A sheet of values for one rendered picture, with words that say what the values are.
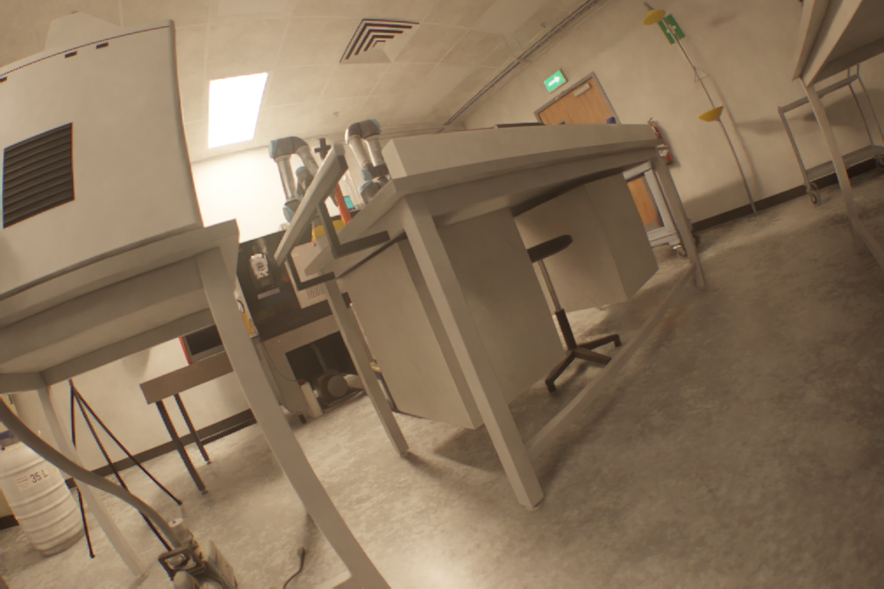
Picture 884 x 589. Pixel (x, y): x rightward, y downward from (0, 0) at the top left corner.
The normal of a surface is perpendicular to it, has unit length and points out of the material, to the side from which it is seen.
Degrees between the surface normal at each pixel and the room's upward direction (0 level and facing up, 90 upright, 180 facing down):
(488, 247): 90
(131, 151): 90
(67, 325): 90
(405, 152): 90
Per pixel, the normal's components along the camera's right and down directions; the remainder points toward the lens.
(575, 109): -0.77, 0.29
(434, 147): 0.53, -0.24
